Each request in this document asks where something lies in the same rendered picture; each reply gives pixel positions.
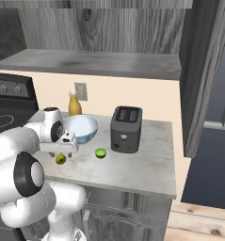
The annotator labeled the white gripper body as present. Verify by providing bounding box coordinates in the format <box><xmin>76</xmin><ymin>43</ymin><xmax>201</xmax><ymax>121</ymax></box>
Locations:
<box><xmin>40</xmin><ymin>139</ymin><xmax>80</xmax><ymax>155</ymax></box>

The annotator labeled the yellow-green pear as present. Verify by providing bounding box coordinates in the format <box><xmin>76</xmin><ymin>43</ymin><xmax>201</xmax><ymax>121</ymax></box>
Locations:
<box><xmin>55</xmin><ymin>153</ymin><xmax>68</xmax><ymax>166</ymax></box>

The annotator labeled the white and blue bowl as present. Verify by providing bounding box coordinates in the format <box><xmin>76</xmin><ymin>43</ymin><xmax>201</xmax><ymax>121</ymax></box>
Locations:
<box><xmin>62</xmin><ymin>114</ymin><xmax>100</xmax><ymax>145</ymax></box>

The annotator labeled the yellow bottle with white cap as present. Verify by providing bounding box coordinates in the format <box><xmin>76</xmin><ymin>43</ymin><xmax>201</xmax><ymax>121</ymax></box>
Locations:
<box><xmin>68</xmin><ymin>90</ymin><xmax>83</xmax><ymax>118</ymax></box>

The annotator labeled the dark grey toaster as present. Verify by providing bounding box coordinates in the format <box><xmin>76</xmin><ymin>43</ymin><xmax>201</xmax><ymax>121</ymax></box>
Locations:
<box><xmin>109</xmin><ymin>105</ymin><xmax>143</xmax><ymax>154</ymax></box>

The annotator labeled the black stove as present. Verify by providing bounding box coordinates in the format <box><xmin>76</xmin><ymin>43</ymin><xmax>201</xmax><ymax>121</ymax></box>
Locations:
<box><xmin>0</xmin><ymin>72</ymin><xmax>40</xmax><ymax>138</ymax></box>

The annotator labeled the grey wood cupboard door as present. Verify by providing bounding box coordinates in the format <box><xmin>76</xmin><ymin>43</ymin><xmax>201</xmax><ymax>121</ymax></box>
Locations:
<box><xmin>81</xmin><ymin>185</ymin><xmax>173</xmax><ymax>241</ymax></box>

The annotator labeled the tall grey wood panel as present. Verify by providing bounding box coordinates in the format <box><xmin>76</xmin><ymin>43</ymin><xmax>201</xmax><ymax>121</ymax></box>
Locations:
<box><xmin>179</xmin><ymin>0</ymin><xmax>225</xmax><ymax>159</ymax></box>

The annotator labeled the grey wall socket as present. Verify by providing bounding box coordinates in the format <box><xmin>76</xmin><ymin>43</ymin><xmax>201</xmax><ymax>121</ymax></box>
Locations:
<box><xmin>73</xmin><ymin>81</ymin><xmax>88</xmax><ymax>102</ymax></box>

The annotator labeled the grey cupboard door handle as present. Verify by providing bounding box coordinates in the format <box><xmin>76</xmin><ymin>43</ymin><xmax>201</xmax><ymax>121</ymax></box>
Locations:
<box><xmin>83</xmin><ymin>209</ymin><xmax>91</xmax><ymax>241</ymax></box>

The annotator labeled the grey wood wall cupboard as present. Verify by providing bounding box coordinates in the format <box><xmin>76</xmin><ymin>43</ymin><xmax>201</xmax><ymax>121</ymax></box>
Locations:
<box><xmin>0</xmin><ymin>0</ymin><xmax>194</xmax><ymax>81</ymax></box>

